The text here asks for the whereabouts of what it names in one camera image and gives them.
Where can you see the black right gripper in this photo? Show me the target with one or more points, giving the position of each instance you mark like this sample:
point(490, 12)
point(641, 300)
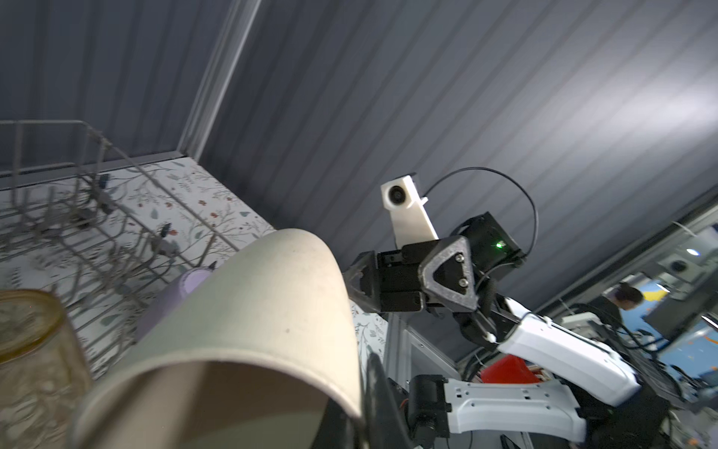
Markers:
point(415, 278)

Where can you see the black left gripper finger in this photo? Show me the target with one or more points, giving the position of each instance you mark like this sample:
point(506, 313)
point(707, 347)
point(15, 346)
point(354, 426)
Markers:
point(385, 426)

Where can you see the beige plastic cup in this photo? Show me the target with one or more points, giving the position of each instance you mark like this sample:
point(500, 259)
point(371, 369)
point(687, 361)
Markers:
point(262, 355)

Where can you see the lilac plastic cup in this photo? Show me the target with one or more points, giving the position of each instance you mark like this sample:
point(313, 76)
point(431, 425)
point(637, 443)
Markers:
point(169, 299)

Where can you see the yellow transparent cup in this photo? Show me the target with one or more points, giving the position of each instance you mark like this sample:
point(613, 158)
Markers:
point(44, 373)

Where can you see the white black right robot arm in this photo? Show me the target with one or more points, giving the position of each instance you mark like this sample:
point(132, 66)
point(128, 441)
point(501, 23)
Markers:
point(595, 399)

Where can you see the floral table mat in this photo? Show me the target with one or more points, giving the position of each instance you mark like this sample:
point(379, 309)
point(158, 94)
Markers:
point(107, 253)

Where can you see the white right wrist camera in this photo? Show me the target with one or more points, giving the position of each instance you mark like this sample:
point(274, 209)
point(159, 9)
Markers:
point(405, 205)

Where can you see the grey wire dish rack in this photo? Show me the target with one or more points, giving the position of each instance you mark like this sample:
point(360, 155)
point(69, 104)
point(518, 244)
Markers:
point(40, 151)

